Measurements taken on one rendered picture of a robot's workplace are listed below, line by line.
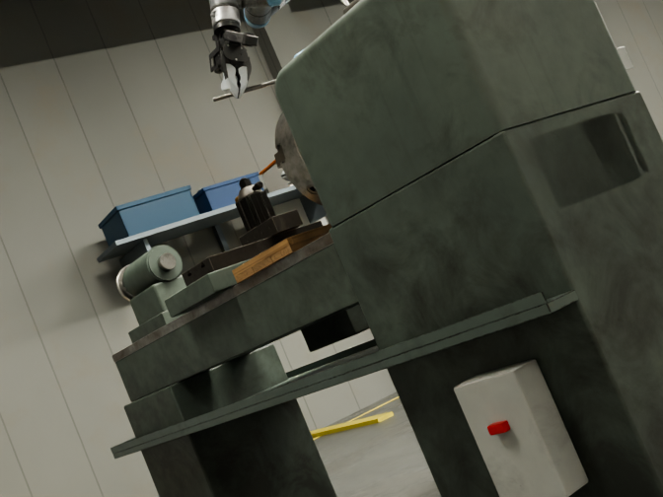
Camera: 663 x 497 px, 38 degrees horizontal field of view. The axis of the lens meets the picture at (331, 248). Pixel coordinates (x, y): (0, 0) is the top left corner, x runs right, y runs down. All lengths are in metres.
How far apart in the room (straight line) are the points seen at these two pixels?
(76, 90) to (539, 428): 5.57
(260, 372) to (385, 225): 1.36
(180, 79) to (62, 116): 0.97
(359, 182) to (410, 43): 0.36
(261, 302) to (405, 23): 1.01
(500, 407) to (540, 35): 0.75
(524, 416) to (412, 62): 0.73
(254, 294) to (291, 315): 0.16
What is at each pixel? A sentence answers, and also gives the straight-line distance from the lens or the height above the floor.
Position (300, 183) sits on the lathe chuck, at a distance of 2.41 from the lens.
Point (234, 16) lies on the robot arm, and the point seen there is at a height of 1.50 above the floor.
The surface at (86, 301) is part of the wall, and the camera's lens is 6.56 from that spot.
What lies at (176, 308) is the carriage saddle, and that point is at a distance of 2.92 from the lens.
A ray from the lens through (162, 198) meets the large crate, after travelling 6.28.
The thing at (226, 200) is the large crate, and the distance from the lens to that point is 6.49.
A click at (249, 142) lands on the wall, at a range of 7.37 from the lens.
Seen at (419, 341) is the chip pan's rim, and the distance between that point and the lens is 2.01.
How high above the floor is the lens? 0.65
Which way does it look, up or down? 4 degrees up
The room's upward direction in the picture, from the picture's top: 23 degrees counter-clockwise
